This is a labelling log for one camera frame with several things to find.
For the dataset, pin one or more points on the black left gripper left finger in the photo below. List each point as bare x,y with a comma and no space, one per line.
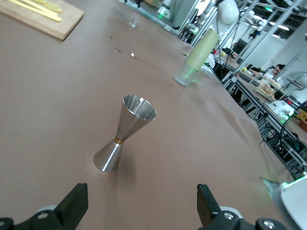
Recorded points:
72,206

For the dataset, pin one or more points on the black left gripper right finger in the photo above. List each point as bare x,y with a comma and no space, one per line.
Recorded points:
206,208

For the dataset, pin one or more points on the steel jigger measuring cup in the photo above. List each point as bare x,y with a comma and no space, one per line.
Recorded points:
134,119

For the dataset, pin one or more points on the clear glass shaker cup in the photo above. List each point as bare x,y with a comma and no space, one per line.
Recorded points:
134,21

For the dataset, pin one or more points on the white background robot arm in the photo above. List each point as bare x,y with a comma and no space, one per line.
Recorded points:
227,10

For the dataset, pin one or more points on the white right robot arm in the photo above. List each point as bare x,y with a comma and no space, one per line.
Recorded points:
176,14

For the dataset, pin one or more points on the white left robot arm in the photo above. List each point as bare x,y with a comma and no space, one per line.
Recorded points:
296,203

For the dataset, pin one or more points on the brown table cover sheet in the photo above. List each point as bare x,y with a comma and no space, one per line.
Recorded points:
48,107

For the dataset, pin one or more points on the clear food container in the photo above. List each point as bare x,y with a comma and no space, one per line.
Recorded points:
266,88

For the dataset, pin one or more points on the green sleeved glass bottle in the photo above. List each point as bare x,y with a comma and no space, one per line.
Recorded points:
201,52

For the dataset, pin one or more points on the seated person in background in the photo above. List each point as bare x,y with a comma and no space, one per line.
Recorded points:
278,69

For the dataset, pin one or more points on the wooden cutting board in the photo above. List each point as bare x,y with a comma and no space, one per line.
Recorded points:
60,26

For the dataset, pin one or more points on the yellow plastic knife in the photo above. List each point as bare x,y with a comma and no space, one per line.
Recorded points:
54,18

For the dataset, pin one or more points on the yellow plastic fork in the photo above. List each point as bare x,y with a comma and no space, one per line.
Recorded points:
38,7

